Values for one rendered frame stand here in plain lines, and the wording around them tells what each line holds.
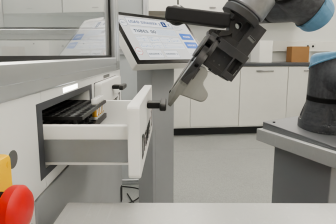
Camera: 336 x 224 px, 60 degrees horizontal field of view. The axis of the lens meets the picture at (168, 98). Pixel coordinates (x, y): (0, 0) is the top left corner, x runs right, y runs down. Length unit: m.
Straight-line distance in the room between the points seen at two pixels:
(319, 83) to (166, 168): 0.96
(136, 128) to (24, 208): 0.20
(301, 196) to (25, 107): 0.80
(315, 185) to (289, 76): 3.07
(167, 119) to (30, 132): 1.17
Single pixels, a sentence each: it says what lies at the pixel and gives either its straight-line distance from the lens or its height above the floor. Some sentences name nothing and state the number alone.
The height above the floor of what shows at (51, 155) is 0.85.
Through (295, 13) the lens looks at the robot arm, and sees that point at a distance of 0.62.
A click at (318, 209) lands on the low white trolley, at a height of 0.76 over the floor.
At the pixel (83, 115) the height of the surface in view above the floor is 0.90.
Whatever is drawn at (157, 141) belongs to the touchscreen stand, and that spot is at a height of 0.56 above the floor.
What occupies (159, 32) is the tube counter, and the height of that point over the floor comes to 1.11.
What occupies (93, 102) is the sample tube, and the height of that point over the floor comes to 0.91.
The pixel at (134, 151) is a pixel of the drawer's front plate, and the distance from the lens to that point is 0.43.
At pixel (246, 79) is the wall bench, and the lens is 3.71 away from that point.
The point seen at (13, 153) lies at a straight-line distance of 0.40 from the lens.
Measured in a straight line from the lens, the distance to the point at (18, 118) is 0.41.
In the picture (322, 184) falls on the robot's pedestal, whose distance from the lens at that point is 0.93.
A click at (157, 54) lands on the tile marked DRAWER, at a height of 1.00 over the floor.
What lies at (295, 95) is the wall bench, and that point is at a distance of 4.02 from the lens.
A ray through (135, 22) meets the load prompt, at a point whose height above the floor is 1.15.
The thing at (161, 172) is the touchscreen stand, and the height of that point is 0.38.
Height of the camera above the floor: 1.00
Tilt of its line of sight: 8 degrees down
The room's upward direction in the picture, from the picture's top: straight up
